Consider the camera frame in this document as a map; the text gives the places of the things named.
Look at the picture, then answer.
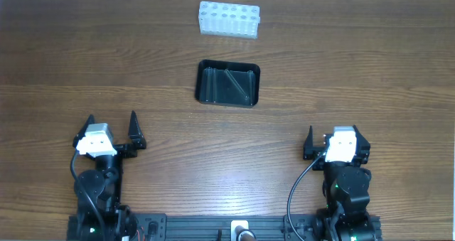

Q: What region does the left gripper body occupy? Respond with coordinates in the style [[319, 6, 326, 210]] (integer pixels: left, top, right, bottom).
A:
[[113, 143, 140, 159]]

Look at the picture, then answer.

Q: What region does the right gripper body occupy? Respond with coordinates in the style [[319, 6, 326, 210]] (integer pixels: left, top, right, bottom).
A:
[[303, 144, 327, 171]]

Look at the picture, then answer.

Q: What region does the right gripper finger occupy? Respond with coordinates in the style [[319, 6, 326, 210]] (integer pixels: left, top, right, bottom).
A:
[[351, 124, 371, 164], [304, 125, 315, 148]]

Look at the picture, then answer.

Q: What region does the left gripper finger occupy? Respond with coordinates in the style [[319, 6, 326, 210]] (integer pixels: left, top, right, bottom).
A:
[[127, 110, 147, 150], [73, 114, 97, 148]]

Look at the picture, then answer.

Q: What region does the black tray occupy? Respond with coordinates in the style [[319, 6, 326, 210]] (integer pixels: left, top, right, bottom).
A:
[[194, 58, 262, 109]]

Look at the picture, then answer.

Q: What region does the white test tube rack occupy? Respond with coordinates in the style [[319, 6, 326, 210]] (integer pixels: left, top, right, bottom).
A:
[[198, 0, 262, 40]]

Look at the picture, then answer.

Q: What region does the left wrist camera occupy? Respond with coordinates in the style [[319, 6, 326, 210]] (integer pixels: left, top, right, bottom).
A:
[[75, 122, 118, 159]]

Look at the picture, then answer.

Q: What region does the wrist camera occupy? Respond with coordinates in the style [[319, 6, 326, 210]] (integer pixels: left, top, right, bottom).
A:
[[75, 122, 118, 159], [324, 126, 358, 164]]

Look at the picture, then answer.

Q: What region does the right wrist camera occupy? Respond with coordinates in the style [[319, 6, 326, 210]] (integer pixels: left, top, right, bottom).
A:
[[324, 126, 358, 164]]

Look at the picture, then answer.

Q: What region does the black cable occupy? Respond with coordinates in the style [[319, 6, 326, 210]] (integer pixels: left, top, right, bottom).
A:
[[286, 150, 328, 241], [70, 151, 107, 241]]

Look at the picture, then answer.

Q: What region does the mounting rail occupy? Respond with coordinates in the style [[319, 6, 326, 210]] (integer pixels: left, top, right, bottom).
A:
[[67, 213, 383, 241]]

